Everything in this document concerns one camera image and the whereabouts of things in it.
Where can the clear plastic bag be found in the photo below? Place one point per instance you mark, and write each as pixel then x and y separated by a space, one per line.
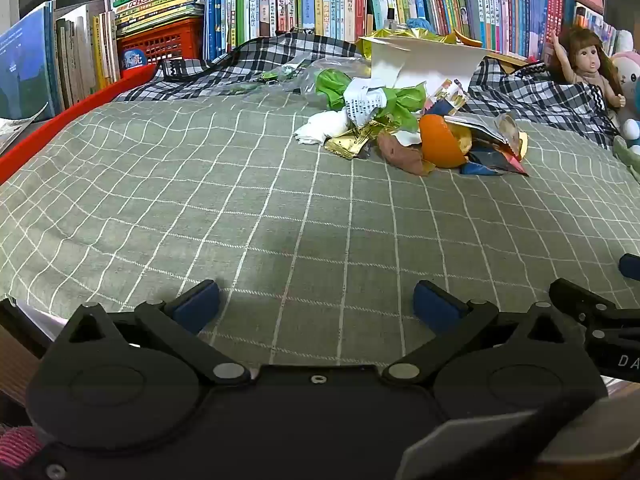
pixel 295 77

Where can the row of large thin books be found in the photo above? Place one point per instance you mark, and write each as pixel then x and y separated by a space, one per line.
pixel 30 60

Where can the white tissue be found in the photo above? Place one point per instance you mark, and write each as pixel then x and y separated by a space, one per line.
pixel 322 127

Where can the dark blue snack wrapper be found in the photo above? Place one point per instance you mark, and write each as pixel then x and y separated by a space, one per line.
pixel 492 165

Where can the gold edged snack wrapper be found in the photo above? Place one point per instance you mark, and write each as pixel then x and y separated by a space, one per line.
pixel 510 132

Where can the pink white plush toy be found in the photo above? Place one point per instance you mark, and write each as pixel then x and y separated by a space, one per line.
pixel 627 80

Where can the yellow banana toy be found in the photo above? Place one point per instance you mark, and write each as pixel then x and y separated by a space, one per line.
pixel 467 40

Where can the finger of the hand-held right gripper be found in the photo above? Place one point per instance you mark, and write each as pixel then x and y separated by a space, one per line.
pixel 631 266
pixel 582 300

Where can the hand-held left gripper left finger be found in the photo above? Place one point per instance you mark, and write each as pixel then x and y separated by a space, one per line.
pixel 197 306

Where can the brown haired doll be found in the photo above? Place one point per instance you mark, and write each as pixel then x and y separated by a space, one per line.
pixel 590 65

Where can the stack of flat books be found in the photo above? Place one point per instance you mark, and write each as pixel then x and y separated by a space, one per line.
pixel 160 2

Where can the black white plaid cloth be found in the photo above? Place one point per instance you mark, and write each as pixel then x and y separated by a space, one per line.
pixel 280 50

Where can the green checked bed sheet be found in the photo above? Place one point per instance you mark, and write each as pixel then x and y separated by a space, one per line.
pixel 250 200

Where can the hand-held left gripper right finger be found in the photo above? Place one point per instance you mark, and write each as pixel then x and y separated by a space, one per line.
pixel 436 306

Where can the white printed receipt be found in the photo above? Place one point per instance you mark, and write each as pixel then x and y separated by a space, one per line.
pixel 362 102

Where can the orange white cardboard box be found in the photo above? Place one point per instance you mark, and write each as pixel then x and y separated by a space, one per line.
pixel 425 62

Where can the yellow green foil bag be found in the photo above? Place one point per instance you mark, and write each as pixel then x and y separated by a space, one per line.
pixel 385 40

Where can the flat gold wrapper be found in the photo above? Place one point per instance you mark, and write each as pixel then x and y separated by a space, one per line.
pixel 350 142

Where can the green plastic bag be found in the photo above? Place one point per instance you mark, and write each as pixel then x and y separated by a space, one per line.
pixel 395 102

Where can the orange peel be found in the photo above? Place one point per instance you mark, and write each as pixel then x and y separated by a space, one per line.
pixel 440 142

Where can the small glass bottle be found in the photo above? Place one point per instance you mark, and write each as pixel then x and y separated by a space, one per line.
pixel 390 20

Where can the red plastic crate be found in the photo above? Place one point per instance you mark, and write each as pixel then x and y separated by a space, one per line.
pixel 170 40

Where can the blue yarn ball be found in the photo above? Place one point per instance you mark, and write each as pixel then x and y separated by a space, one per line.
pixel 419 23

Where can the pink knit clothing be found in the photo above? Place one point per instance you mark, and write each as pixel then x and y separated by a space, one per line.
pixel 22 447

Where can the long row of upright books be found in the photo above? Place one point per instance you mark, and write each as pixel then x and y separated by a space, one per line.
pixel 440 0

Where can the colourful snack packet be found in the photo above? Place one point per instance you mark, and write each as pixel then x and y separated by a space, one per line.
pixel 445 97

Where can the white printed paper sheet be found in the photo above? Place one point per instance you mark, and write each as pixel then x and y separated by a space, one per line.
pixel 17 127

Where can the red bed rail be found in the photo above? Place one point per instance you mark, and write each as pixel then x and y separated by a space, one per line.
pixel 75 110

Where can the wooden bed frame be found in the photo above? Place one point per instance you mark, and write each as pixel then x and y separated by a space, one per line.
pixel 15 370

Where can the small blue picture card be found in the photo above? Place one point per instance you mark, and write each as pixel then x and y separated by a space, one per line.
pixel 133 62

